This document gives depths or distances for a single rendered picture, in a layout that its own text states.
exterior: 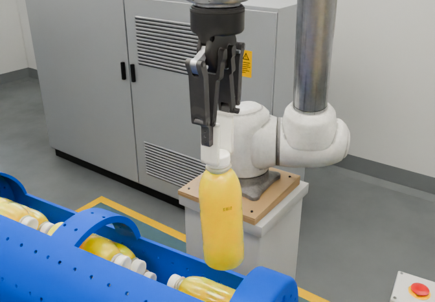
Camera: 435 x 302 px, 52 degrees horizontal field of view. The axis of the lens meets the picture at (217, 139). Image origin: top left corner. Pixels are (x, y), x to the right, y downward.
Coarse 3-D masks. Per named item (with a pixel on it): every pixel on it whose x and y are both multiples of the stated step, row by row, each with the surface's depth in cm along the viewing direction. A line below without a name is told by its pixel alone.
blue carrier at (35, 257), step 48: (0, 192) 126; (0, 240) 95; (48, 240) 91; (144, 240) 108; (0, 288) 93; (48, 288) 87; (96, 288) 82; (144, 288) 79; (240, 288) 76; (288, 288) 81
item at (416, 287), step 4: (412, 284) 95; (416, 284) 95; (420, 284) 95; (412, 288) 94; (416, 288) 93; (420, 288) 93; (424, 288) 93; (428, 288) 94; (416, 292) 93; (420, 292) 92; (424, 292) 92; (428, 292) 93
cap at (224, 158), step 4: (220, 152) 71; (224, 152) 71; (228, 152) 71; (220, 156) 69; (224, 156) 69; (228, 156) 70; (220, 160) 69; (224, 160) 69; (228, 160) 70; (220, 164) 69; (224, 164) 69; (228, 164) 70; (212, 168) 70; (216, 168) 69; (220, 168) 69
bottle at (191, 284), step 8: (184, 280) 93; (192, 280) 92; (200, 280) 92; (208, 280) 92; (176, 288) 93; (184, 288) 91; (192, 288) 90; (200, 288) 90; (208, 288) 90; (216, 288) 89; (224, 288) 89; (232, 288) 90; (200, 296) 89; (208, 296) 88; (216, 296) 88; (224, 296) 88
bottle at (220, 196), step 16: (208, 176) 70; (224, 176) 70; (208, 192) 70; (224, 192) 70; (240, 192) 72; (208, 208) 71; (224, 208) 70; (240, 208) 73; (208, 224) 72; (224, 224) 71; (240, 224) 73; (208, 240) 74; (224, 240) 73; (240, 240) 74; (208, 256) 75; (224, 256) 74; (240, 256) 75
